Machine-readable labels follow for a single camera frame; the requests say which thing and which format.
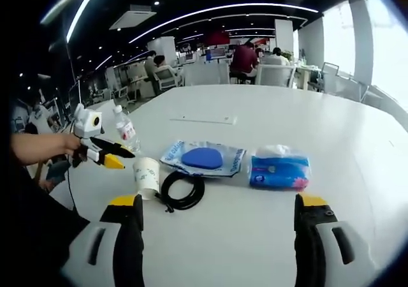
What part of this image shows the white table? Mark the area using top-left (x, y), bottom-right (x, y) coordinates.
top-left (47, 84), bottom-right (408, 287)

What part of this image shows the ceiling air conditioner unit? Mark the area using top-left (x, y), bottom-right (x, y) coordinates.
top-left (108, 4), bottom-right (157, 31)

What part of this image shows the blue tissue pack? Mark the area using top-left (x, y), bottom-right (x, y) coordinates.
top-left (247, 144), bottom-right (312, 192)

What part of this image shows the curved ceiling light strip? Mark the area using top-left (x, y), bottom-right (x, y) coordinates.
top-left (129, 3), bottom-right (320, 44)
top-left (65, 0), bottom-right (106, 43)

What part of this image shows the person's left hand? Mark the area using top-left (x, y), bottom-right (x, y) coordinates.
top-left (62, 134), bottom-right (83, 156)

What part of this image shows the white office chair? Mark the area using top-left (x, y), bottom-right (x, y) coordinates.
top-left (254, 64), bottom-right (296, 89)
top-left (156, 66), bottom-right (186, 90)

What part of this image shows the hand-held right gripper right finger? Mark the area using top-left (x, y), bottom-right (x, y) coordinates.
top-left (293, 193), bottom-right (377, 287)

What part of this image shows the large bright window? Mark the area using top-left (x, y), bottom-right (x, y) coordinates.
top-left (321, 3), bottom-right (356, 78)
top-left (370, 0), bottom-right (408, 110)

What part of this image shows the white paper cup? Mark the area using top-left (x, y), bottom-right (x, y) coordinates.
top-left (132, 157), bottom-right (161, 201)

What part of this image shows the clear plastic water bottle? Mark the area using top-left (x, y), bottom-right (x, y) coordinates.
top-left (113, 105), bottom-right (142, 156)

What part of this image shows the white table cable hatch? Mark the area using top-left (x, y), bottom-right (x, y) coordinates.
top-left (170, 114), bottom-right (238, 126)

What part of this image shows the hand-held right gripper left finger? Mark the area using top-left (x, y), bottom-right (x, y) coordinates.
top-left (62, 193), bottom-right (145, 287)

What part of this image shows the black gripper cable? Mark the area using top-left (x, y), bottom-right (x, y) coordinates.
top-left (65, 167), bottom-right (79, 212)

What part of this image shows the mesh office chair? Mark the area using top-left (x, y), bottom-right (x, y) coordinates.
top-left (318, 62), bottom-right (340, 93)

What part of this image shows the blue pad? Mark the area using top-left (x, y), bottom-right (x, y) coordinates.
top-left (159, 139), bottom-right (247, 179)

